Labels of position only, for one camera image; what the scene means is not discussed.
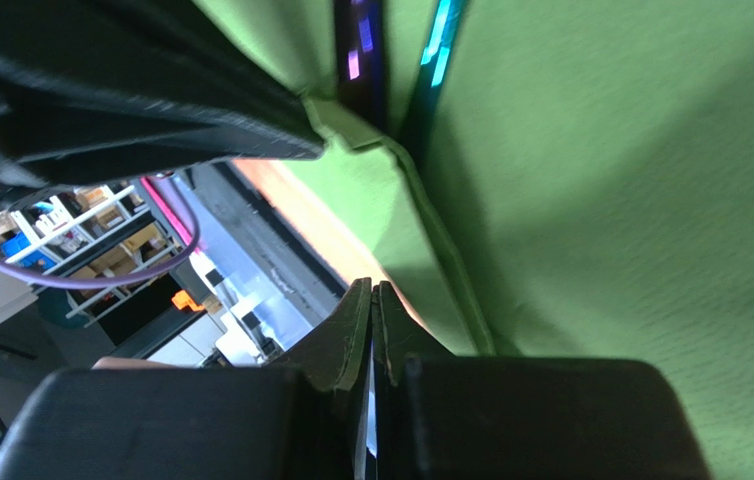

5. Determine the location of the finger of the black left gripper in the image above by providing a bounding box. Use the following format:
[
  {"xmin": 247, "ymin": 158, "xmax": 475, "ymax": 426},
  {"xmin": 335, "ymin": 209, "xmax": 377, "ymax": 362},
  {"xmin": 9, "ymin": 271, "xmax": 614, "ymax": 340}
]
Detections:
[{"xmin": 0, "ymin": 1, "xmax": 325, "ymax": 189}]

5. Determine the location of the green paper napkin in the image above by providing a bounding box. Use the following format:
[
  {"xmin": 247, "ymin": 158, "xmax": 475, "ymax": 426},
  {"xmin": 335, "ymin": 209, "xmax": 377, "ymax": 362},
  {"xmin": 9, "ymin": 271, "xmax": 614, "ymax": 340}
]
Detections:
[{"xmin": 201, "ymin": 1, "xmax": 754, "ymax": 479}]

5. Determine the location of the rainbow metallic spoon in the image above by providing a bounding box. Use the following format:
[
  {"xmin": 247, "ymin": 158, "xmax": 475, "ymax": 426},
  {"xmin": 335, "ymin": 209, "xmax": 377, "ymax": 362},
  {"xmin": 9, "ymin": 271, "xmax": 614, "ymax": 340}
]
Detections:
[{"xmin": 398, "ymin": 0, "xmax": 468, "ymax": 160}]

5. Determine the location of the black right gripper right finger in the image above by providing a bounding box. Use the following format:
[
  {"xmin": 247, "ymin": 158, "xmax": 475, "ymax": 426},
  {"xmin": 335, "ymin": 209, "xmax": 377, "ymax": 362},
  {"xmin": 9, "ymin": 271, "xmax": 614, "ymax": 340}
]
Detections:
[{"xmin": 371, "ymin": 282, "xmax": 711, "ymax": 479}]

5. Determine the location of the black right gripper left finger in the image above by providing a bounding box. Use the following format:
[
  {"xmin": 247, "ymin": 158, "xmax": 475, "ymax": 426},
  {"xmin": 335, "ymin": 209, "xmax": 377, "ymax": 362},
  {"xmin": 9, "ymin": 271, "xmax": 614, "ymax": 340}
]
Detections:
[{"xmin": 0, "ymin": 278, "xmax": 372, "ymax": 479}]

